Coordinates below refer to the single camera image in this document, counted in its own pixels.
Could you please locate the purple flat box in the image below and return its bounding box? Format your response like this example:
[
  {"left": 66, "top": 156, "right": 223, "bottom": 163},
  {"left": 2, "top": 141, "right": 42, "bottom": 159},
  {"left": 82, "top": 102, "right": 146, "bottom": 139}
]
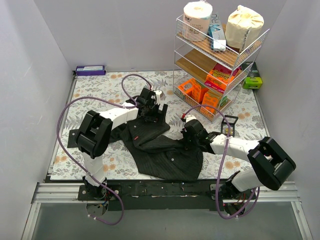
[{"left": 75, "top": 65, "right": 106, "bottom": 76}]

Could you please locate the aluminium frame rail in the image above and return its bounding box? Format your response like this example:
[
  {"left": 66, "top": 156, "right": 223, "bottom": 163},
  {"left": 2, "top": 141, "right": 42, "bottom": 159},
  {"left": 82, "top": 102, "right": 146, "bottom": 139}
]
[{"left": 20, "top": 182, "right": 83, "bottom": 240}]

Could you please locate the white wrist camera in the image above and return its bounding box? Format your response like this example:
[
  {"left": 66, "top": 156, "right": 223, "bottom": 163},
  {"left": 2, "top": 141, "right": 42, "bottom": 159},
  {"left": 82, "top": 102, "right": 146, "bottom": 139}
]
[
  {"left": 181, "top": 114, "right": 197, "bottom": 123},
  {"left": 153, "top": 90, "right": 164, "bottom": 105}
]

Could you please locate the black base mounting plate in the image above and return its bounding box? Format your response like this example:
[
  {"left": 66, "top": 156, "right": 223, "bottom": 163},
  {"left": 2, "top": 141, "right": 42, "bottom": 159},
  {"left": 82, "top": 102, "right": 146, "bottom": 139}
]
[{"left": 77, "top": 179, "right": 251, "bottom": 213}]

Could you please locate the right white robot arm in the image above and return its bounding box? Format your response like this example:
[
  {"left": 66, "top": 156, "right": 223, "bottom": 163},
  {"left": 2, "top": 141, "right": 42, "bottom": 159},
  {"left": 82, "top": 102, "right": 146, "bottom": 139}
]
[{"left": 182, "top": 118, "right": 297, "bottom": 199}]

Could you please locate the orange box left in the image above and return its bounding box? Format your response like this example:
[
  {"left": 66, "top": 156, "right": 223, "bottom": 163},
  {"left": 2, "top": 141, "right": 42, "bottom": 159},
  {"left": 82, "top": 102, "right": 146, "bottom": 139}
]
[{"left": 178, "top": 78, "right": 209, "bottom": 104}]

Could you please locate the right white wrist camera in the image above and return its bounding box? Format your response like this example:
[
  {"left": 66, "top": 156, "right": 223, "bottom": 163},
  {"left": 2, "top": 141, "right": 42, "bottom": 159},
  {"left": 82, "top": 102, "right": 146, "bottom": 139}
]
[{"left": 181, "top": 114, "right": 197, "bottom": 123}]

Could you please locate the blue white toothpaste box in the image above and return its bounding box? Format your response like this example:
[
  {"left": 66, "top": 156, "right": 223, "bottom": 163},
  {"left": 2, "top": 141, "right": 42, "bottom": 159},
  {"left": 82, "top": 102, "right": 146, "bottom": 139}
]
[{"left": 208, "top": 12, "right": 227, "bottom": 52}]

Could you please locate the green black box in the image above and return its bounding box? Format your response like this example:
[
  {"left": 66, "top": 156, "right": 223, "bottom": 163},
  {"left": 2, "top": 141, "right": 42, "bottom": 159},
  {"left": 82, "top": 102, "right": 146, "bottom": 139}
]
[{"left": 242, "top": 62, "right": 263, "bottom": 90}]

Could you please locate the cream toilet paper roll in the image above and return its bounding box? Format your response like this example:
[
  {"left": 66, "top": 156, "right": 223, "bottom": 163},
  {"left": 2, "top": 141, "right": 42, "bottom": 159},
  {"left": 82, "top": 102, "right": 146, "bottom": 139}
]
[{"left": 224, "top": 5, "right": 264, "bottom": 52}]

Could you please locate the white toilet paper roll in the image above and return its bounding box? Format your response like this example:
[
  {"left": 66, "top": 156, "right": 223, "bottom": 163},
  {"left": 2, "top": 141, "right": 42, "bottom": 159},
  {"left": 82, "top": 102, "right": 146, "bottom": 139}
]
[{"left": 182, "top": 0, "right": 213, "bottom": 42}]

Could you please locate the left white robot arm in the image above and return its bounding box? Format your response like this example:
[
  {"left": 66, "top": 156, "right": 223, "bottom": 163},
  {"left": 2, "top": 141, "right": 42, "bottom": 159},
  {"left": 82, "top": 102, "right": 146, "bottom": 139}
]
[{"left": 75, "top": 88, "right": 168, "bottom": 200}]

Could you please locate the black pinstriped shirt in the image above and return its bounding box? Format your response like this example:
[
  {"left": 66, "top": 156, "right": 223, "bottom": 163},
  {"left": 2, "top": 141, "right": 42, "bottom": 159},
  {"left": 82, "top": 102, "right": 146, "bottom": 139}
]
[{"left": 110, "top": 122, "right": 203, "bottom": 182}]

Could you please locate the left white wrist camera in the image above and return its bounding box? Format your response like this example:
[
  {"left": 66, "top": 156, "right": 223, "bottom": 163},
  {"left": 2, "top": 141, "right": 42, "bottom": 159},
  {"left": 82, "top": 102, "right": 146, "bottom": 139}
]
[{"left": 153, "top": 90, "right": 164, "bottom": 105}]

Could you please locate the white wire shelf rack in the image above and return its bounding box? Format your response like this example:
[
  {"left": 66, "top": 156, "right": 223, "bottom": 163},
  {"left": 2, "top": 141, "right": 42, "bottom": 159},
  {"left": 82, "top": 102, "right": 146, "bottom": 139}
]
[{"left": 173, "top": 16, "right": 269, "bottom": 121}]

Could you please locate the orange pink snack box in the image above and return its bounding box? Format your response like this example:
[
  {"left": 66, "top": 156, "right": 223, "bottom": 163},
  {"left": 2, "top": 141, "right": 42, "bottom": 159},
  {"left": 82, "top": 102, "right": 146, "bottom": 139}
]
[{"left": 204, "top": 63, "right": 241, "bottom": 94}]

